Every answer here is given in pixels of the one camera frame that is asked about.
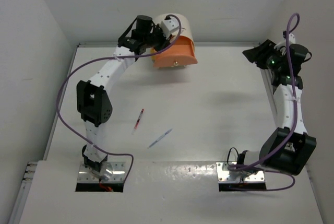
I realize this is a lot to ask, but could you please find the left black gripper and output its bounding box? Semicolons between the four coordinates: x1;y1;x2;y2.
142;23;171;54

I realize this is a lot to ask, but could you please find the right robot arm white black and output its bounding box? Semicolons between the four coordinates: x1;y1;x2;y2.
230;39;316;175

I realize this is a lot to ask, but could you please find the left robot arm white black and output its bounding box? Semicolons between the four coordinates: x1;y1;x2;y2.
76;15;181;172

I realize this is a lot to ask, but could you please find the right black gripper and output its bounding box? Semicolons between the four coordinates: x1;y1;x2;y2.
243;40;284;73

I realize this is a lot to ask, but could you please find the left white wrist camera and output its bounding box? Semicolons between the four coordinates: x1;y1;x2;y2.
160;18;179;38

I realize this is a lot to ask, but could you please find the cream three-drawer storage cabinet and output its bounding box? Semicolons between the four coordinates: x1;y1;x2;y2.
151;13;198;68

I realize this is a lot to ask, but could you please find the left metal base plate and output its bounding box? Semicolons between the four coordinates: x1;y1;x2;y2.
77;162;125;183

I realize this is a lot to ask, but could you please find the red pen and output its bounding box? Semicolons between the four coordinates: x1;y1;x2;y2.
132;109;145;135

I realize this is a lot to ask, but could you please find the metal base plate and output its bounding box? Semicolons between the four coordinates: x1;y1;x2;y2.
77;162;125;183
216;162;265;184

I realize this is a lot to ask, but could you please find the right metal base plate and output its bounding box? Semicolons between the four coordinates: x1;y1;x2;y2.
216;162;265;184

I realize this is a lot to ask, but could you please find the blue pen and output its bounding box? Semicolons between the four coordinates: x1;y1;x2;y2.
147;128;173;149

